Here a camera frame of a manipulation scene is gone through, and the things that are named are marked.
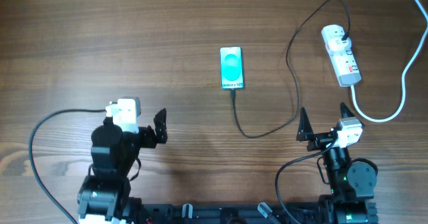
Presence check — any white USB wall charger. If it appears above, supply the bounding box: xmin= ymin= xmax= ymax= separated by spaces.
xmin=326 ymin=37 xmax=352 ymax=55

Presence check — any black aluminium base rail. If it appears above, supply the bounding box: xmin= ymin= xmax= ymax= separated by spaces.
xmin=133 ymin=202 xmax=379 ymax=224

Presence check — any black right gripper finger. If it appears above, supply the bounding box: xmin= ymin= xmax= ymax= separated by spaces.
xmin=298 ymin=107 xmax=314 ymax=134
xmin=339 ymin=102 xmax=364 ymax=128

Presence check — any white power strip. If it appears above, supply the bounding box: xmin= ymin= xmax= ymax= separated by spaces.
xmin=321 ymin=25 xmax=362 ymax=87

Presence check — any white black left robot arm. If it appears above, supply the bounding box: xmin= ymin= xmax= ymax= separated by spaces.
xmin=78 ymin=108 xmax=168 ymax=224

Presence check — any black USB charging cable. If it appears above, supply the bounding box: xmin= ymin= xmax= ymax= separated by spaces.
xmin=229 ymin=0 xmax=352 ymax=139

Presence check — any turquoise screen smartphone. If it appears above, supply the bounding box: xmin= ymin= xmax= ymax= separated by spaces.
xmin=219 ymin=47 xmax=245 ymax=90

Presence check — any white power strip cord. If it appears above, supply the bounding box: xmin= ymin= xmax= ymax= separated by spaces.
xmin=350 ymin=0 xmax=428 ymax=124

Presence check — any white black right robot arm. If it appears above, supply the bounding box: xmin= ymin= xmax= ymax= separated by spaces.
xmin=296 ymin=103 xmax=379 ymax=224

